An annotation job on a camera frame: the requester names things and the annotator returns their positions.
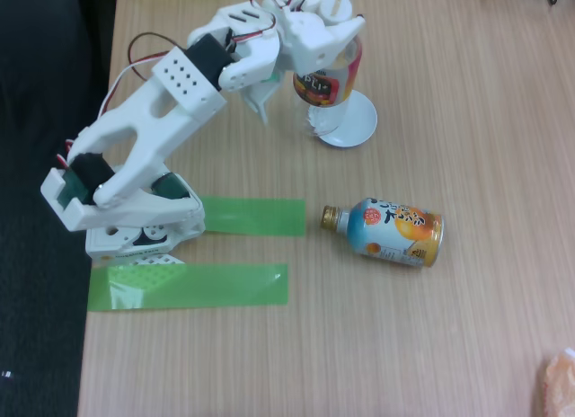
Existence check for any red white black servo cable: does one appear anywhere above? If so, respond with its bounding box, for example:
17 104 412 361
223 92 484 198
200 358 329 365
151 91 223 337
231 0 315 45
96 32 188 120

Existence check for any clear plastic bottle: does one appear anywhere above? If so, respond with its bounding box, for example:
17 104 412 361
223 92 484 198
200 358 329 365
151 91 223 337
292 0 364 138

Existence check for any orange plastic bag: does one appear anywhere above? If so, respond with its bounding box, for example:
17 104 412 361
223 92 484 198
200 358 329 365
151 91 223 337
536 347 575 417

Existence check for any orange juice bottle can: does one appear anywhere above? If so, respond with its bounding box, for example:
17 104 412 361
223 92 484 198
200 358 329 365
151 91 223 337
320 196 445 269

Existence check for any white round plate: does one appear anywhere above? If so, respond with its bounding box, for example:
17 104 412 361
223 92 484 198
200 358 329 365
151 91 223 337
314 89 379 148

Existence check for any green tape strip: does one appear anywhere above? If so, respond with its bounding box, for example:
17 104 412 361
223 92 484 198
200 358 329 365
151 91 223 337
197 195 307 237
86 262 289 313

